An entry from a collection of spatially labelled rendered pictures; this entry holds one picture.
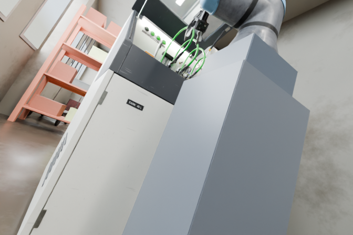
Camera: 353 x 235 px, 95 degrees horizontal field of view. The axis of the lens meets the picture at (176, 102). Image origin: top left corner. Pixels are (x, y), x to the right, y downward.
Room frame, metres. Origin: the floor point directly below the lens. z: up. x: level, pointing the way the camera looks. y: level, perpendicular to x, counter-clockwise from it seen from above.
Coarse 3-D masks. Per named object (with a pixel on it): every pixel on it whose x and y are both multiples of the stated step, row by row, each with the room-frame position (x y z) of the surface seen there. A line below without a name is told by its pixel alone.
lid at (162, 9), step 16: (144, 0) 1.07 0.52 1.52; (160, 0) 1.07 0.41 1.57; (176, 0) 1.05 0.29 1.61; (192, 0) 1.04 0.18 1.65; (160, 16) 1.16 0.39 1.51; (176, 16) 1.15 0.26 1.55; (192, 16) 1.15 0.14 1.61; (176, 32) 1.27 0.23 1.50; (208, 32) 1.25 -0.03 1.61; (224, 32) 1.21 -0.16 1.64; (192, 48) 1.39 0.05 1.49
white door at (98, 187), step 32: (128, 96) 0.72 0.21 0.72; (96, 128) 0.69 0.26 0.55; (128, 128) 0.75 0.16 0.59; (160, 128) 0.83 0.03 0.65; (96, 160) 0.72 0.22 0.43; (128, 160) 0.78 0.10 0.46; (64, 192) 0.69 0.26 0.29; (96, 192) 0.74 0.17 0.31; (128, 192) 0.81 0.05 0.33; (64, 224) 0.72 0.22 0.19; (96, 224) 0.77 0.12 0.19
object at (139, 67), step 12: (132, 48) 0.68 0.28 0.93; (132, 60) 0.69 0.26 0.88; (144, 60) 0.72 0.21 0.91; (156, 60) 0.74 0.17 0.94; (120, 72) 0.68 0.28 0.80; (132, 72) 0.70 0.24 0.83; (144, 72) 0.73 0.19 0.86; (156, 72) 0.76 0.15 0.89; (168, 72) 0.78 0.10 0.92; (144, 84) 0.74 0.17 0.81; (156, 84) 0.77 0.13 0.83; (168, 84) 0.80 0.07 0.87; (180, 84) 0.83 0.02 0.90; (168, 96) 0.81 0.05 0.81
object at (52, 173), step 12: (108, 72) 0.66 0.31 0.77; (96, 84) 0.84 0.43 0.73; (96, 96) 0.66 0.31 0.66; (84, 108) 0.80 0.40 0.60; (84, 120) 0.66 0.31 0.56; (72, 132) 0.73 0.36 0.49; (60, 144) 1.11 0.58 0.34; (72, 144) 0.66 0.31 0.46; (60, 156) 0.69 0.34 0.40; (48, 168) 0.95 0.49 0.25; (60, 168) 0.67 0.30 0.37; (48, 180) 0.66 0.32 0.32; (36, 192) 0.95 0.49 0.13; (48, 192) 0.67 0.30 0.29; (36, 204) 0.66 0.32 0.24; (36, 216) 0.67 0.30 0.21; (24, 228) 0.66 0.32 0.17
